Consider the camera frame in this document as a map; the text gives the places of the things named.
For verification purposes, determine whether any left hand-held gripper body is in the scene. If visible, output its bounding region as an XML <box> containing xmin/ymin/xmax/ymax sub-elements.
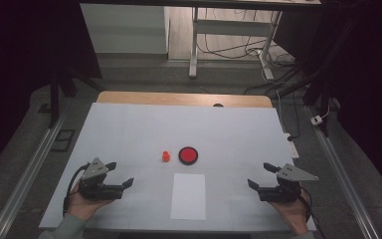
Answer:
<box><xmin>78</xmin><ymin>157</ymin><xmax>125</xmax><ymax>202</ymax></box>

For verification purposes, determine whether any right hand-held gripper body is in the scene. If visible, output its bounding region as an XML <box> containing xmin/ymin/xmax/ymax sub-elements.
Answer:
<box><xmin>258</xmin><ymin>162</ymin><xmax>320</xmax><ymax>204</ymax></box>

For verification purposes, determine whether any round black red ink pad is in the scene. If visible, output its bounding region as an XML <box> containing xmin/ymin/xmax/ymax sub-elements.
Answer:
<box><xmin>178</xmin><ymin>145</ymin><xmax>200</xmax><ymax>166</ymax></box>

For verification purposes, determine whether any person's left hand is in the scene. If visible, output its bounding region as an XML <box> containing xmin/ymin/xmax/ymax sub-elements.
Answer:
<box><xmin>67</xmin><ymin>180</ymin><xmax>113</xmax><ymax>222</ymax></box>

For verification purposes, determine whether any person's right hand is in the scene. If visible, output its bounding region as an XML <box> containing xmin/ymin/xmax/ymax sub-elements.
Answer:
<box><xmin>268</xmin><ymin>191</ymin><xmax>312</xmax><ymax>235</ymax></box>

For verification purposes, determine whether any white power strip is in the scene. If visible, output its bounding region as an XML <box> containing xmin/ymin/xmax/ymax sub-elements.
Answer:
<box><xmin>283</xmin><ymin>132</ymin><xmax>300</xmax><ymax>159</ymax></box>

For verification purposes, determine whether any white paper sheet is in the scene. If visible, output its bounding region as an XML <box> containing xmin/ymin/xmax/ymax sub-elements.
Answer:
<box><xmin>170</xmin><ymin>172</ymin><xmax>207</xmax><ymax>221</ymax></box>

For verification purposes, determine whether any black stand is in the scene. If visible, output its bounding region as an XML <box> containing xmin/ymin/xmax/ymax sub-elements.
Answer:
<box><xmin>278</xmin><ymin>66</ymin><xmax>333</xmax><ymax>137</ymax></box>
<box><xmin>48</xmin><ymin>66</ymin><xmax>107</xmax><ymax>129</ymax></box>

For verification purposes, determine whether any black curtain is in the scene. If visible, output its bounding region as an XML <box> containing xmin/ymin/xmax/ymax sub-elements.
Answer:
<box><xmin>0</xmin><ymin>0</ymin><xmax>102</xmax><ymax>180</ymax></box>
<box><xmin>273</xmin><ymin>0</ymin><xmax>382</xmax><ymax>203</ymax></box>

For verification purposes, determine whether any white cabinet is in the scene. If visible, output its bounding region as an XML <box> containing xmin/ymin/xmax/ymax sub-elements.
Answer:
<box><xmin>80</xmin><ymin>3</ymin><xmax>170</xmax><ymax>55</ymax></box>

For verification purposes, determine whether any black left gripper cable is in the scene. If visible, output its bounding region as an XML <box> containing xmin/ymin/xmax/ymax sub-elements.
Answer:
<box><xmin>63</xmin><ymin>161</ymin><xmax>92</xmax><ymax>217</ymax></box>

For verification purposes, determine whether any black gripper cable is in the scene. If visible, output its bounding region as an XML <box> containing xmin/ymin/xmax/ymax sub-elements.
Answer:
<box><xmin>299</xmin><ymin>186</ymin><xmax>327</xmax><ymax>239</ymax></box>
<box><xmin>63</xmin><ymin>161</ymin><xmax>92</xmax><ymax>217</ymax></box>

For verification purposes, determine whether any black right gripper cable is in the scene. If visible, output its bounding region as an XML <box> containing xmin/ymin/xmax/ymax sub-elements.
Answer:
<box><xmin>299</xmin><ymin>186</ymin><xmax>327</xmax><ymax>239</ymax></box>

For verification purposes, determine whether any black floor socket frame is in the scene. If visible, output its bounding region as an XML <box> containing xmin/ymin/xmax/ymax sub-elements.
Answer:
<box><xmin>50</xmin><ymin>128</ymin><xmax>77</xmax><ymax>153</ymax></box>

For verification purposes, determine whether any metal floor rail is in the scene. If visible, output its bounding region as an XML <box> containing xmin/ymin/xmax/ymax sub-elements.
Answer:
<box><xmin>0</xmin><ymin>113</ymin><xmax>68</xmax><ymax>239</ymax></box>
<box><xmin>306</xmin><ymin>106</ymin><xmax>381</xmax><ymax>239</ymax></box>

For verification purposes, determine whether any tangle of black floor cables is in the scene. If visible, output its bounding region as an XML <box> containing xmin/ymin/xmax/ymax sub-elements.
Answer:
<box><xmin>197</xmin><ymin>8</ymin><xmax>296</xmax><ymax>69</ymax></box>

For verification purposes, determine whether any white desk frame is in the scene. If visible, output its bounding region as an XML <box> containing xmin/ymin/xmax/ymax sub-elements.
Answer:
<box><xmin>188</xmin><ymin>6</ymin><xmax>284</xmax><ymax>81</ymax></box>

